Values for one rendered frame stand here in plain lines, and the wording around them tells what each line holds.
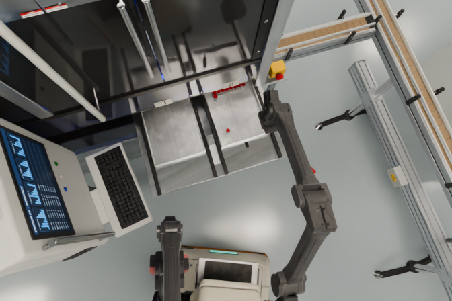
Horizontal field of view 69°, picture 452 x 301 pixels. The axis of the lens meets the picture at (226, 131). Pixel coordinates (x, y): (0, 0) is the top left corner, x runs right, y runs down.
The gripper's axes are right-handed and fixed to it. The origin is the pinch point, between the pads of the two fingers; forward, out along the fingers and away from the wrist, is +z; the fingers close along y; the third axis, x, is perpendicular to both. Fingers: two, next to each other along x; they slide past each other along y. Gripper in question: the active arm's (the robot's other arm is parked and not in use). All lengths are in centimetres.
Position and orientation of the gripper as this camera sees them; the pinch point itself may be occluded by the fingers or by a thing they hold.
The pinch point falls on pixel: (266, 125)
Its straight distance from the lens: 149.9
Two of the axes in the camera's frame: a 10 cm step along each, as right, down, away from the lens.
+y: -3.0, -9.3, 2.0
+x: -9.5, 2.8, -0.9
